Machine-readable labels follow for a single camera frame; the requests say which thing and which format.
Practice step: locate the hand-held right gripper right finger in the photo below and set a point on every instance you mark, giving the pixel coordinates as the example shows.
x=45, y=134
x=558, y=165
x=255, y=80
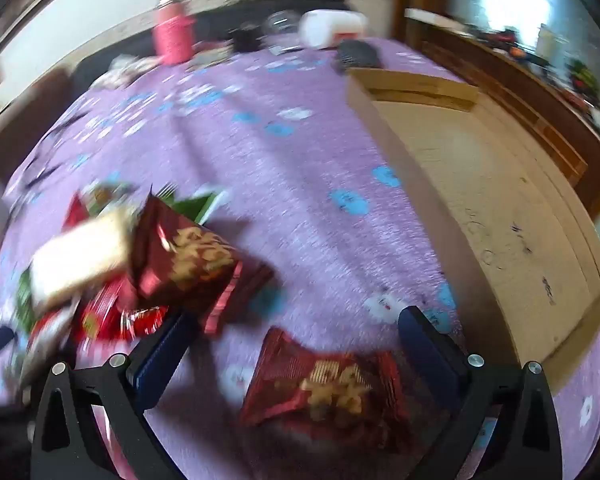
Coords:
x=425, y=350

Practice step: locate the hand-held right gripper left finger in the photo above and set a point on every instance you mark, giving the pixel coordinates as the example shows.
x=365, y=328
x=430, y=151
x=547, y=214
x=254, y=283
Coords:
x=160, y=360

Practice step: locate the red snack packet white circle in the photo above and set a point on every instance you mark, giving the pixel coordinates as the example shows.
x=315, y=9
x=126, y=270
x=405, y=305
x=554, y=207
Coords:
x=145, y=321

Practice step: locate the green pea snack packet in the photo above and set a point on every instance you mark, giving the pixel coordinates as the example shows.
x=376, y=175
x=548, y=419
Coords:
x=25, y=302

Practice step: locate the dark red snack packet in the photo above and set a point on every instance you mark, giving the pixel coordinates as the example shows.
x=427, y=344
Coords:
x=325, y=390
x=185, y=260

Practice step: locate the white and red snack packet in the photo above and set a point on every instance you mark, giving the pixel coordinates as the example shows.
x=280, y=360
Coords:
x=80, y=260

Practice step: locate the small red snack packet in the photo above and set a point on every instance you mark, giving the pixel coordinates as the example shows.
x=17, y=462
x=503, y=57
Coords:
x=75, y=212

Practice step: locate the cardboard box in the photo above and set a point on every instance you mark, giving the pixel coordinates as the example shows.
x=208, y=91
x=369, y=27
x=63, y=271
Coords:
x=480, y=185

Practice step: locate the clear green olive packet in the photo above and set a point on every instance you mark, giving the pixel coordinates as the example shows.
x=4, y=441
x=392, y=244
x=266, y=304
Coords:
x=105, y=195

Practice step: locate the white and green snack packet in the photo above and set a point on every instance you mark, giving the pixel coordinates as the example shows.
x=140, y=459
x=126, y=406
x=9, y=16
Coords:
x=45, y=350

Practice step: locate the red cartoon-face snack packet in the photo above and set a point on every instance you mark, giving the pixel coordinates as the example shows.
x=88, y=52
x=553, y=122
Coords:
x=100, y=317

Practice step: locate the purple floral tablecloth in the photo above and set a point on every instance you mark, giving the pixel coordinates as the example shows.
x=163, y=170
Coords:
x=290, y=185

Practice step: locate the dark brown chair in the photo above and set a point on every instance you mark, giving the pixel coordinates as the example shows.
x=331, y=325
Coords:
x=25, y=115

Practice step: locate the purple eyeglasses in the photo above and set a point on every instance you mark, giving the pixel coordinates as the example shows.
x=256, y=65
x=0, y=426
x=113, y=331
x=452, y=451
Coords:
x=70, y=122

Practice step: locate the wooden sideboard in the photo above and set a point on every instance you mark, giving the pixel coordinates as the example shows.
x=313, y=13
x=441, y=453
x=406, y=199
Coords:
x=530, y=90

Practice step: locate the white cotton glove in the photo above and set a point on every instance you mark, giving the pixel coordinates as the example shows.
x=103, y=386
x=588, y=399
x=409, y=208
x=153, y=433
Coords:
x=125, y=67

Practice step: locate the black glasses case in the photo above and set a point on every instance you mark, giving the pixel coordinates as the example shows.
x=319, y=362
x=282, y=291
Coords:
x=355, y=55

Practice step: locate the folded olive cloth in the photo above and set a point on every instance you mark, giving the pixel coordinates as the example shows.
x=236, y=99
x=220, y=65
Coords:
x=210, y=57

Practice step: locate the green potted plant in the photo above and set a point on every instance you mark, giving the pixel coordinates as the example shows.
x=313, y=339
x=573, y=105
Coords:
x=582, y=77

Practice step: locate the pink knitted-sleeve bottle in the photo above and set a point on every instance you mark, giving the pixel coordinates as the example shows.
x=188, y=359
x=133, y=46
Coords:
x=172, y=35

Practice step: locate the small black cup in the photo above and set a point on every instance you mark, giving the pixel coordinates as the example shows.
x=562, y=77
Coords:
x=245, y=40

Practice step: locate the white flat box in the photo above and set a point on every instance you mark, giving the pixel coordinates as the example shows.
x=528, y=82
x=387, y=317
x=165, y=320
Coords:
x=435, y=19

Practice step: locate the small metal nail clipper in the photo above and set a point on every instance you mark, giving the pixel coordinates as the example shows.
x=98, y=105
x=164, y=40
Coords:
x=285, y=49

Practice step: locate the white plastic jar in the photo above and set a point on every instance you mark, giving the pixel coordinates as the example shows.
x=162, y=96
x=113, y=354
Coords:
x=330, y=27

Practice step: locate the black sofa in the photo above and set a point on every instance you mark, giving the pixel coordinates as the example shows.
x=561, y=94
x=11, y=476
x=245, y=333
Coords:
x=220, y=20

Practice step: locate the etched glass panel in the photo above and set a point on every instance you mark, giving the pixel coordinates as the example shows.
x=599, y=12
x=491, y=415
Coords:
x=505, y=0

